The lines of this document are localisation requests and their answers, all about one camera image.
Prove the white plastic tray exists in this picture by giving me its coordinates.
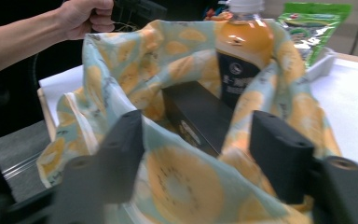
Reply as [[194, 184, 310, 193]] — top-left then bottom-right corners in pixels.
[[303, 46, 338, 84]]

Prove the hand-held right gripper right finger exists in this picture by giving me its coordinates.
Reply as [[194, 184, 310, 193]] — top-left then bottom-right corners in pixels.
[[249, 109, 317, 205]]

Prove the green snack packet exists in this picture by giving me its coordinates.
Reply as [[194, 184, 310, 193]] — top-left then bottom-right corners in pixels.
[[275, 2, 354, 68]]

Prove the orange drink bottle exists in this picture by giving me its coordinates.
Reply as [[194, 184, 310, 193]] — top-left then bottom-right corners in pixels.
[[213, 0, 275, 110]]

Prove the metal floor rail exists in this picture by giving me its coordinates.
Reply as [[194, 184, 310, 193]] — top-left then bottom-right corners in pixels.
[[0, 151, 50, 182]]

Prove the orange print cloth bag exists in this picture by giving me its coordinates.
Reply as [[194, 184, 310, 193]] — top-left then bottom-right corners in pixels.
[[35, 18, 343, 224]]

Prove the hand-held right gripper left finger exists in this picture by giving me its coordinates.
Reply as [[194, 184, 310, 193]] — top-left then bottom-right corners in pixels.
[[98, 109, 146, 205]]

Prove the blue chip bag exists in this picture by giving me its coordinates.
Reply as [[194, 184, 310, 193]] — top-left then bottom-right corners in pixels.
[[202, 0, 231, 21]]

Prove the black box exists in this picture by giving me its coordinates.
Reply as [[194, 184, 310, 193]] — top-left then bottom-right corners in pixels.
[[160, 80, 235, 159]]

